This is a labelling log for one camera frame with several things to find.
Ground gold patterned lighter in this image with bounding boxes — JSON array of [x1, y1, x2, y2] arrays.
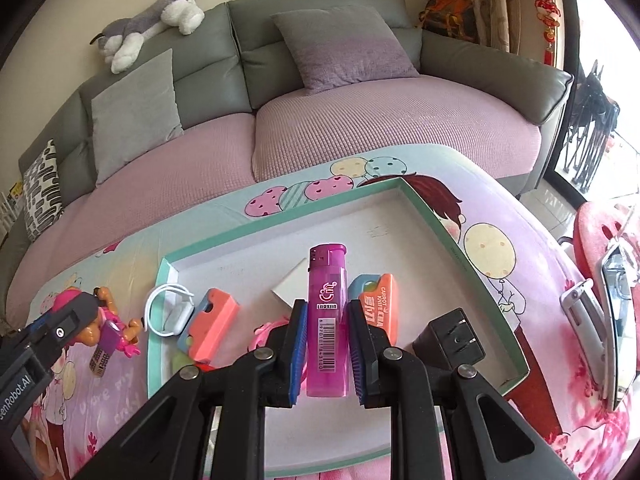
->
[[89, 342, 113, 377]]

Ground large orange toy knife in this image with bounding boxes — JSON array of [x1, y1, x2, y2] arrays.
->
[[348, 272, 401, 356]]

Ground white rack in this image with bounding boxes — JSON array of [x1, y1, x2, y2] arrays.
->
[[0, 190, 21, 233]]

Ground red hanging decoration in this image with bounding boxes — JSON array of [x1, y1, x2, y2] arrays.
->
[[525, 0, 563, 68]]

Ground pink brown toy pup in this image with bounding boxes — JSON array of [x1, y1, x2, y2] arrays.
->
[[52, 286, 143, 358]]

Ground black white patterned pillow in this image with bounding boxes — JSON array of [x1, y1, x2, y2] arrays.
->
[[22, 139, 65, 243]]

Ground small orange toy knife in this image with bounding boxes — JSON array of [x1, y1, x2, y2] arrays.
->
[[177, 287, 240, 363]]

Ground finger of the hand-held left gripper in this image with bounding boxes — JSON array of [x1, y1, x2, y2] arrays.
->
[[25, 291, 103, 356]]

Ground black metal rack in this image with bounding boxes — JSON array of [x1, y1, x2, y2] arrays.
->
[[565, 60, 621, 193]]

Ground lilac sofa seat cover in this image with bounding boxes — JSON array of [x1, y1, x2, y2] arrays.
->
[[7, 72, 543, 306]]

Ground black charger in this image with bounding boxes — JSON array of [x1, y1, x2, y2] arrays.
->
[[412, 308, 486, 372]]

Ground beige patterned curtain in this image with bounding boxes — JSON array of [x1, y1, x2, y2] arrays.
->
[[460, 0, 531, 56]]

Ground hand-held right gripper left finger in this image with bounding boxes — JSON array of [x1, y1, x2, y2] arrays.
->
[[75, 299, 308, 480]]

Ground small green toy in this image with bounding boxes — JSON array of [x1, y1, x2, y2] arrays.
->
[[171, 352, 198, 376]]

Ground teal cardboard box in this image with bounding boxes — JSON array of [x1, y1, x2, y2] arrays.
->
[[141, 176, 531, 476]]

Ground orange figure decoration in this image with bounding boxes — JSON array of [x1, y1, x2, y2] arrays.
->
[[417, 0, 478, 43]]

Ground pink watch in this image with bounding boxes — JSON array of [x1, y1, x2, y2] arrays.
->
[[247, 321, 308, 386]]

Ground purple grey pillow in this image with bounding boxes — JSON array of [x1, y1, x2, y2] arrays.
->
[[271, 6, 420, 96]]

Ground red chair with chrome frame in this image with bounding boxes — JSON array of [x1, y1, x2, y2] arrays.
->
[[557, 202, 640, 413]]

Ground grey sofa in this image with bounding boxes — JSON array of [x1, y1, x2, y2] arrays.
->
[[0, 0, 575, 321]]

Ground purple lighter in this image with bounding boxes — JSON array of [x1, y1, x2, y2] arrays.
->
[[306, 243, 348, 397]]

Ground grey white plush dog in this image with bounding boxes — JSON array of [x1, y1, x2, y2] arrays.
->
[[90, 0, 206, 75]]

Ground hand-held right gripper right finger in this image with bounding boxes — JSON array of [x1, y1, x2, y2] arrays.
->
[[347, 299, 581, 480]]

